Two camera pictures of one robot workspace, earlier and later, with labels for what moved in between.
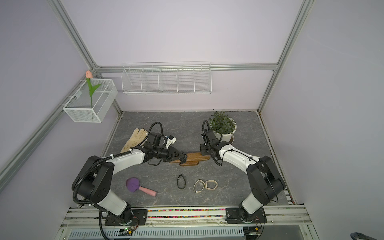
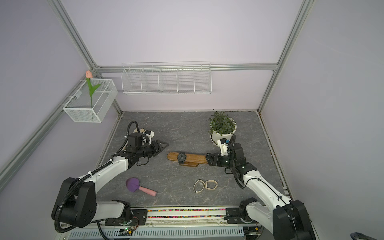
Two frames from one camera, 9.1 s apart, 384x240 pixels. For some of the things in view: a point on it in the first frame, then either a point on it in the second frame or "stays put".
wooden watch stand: [193, 159] stays put
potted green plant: [221, 123] stays put
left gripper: [172, 151] -> [157, 148]
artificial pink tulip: [92, 89] stays put
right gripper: [202, 149] -> [215, 161]
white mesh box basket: [79, 107] stays put
